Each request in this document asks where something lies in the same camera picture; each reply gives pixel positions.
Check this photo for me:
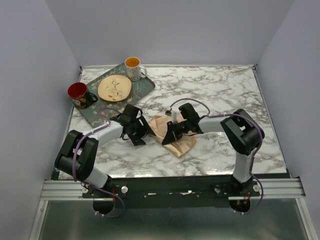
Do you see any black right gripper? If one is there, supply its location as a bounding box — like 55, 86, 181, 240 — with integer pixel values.
163, 120, 190, 146

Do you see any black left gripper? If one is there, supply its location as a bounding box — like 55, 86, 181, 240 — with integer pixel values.
128, 115, 156, 146

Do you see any peach cloth napkin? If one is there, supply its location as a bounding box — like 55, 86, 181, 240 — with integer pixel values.
148, 114, 197, 158

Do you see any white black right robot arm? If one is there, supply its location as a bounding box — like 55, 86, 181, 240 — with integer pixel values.
161, 103, 265, 196

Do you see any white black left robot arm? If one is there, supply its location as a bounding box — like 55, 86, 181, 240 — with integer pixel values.
54, 104, 156, 198

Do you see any white mug yellow inside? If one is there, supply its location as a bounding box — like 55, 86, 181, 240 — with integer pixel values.
124, 57, 148, 82

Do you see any black mug red inside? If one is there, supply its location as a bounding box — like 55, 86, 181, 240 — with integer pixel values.
67, 82, 99, 109

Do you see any cream bird plate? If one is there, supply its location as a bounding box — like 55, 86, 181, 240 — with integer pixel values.
98, 75, 132, 102

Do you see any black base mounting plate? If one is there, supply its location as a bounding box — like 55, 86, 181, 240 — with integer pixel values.
82, 175, 260, 213

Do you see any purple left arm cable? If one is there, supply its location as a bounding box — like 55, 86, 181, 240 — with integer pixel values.
71, 106, 126, 218

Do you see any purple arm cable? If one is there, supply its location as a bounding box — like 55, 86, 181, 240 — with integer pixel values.
166, 98, 265, 216
71, 106, 126, 218

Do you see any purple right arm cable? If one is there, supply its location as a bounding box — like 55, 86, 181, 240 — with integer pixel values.
166, 98, 265, 216

